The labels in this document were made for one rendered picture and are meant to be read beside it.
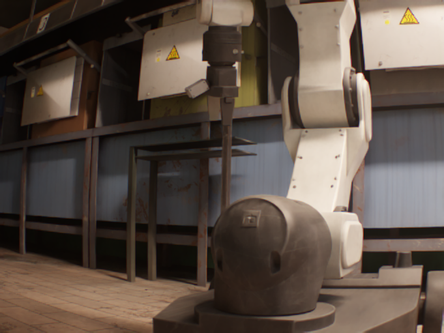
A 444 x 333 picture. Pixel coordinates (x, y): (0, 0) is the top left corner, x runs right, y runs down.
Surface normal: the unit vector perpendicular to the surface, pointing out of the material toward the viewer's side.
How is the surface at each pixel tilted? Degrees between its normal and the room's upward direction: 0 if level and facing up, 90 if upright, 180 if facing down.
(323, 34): 90
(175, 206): 90
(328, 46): 90
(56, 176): 90
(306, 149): 56
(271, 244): 78
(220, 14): 108
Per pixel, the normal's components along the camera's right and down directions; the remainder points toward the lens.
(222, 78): 0.30, 0.22
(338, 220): -0.35, -0.52
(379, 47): -0.54, -0.10
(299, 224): 0.76, -0.44
